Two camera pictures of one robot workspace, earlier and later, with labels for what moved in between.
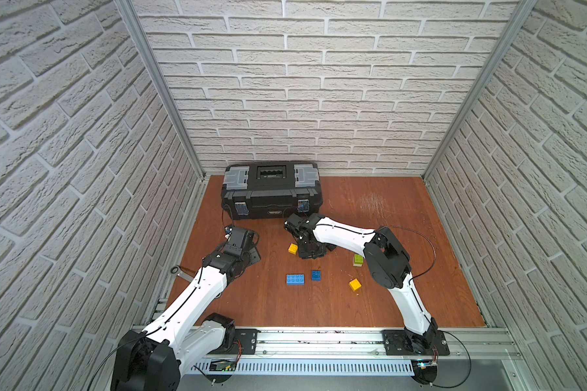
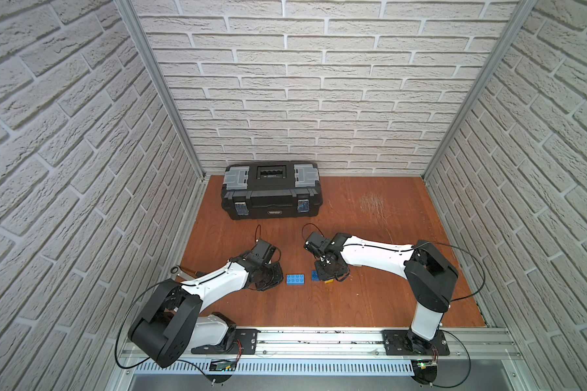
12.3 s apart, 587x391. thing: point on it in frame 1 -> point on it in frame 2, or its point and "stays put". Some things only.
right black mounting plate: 396,343 stays put
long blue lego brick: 295,279 stays put
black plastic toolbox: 271,190 stays put
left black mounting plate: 244,343 stays put
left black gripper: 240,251 -> 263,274
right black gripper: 320,252 -> 322,276
